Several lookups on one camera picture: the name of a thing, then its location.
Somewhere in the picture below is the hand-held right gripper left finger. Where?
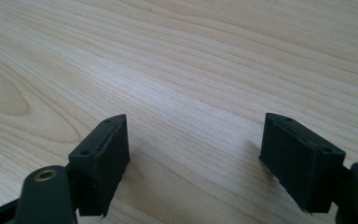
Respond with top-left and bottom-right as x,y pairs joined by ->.
68,113 -> 131,217

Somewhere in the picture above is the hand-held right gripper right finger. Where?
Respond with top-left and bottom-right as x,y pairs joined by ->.
259,112 -> 347,215

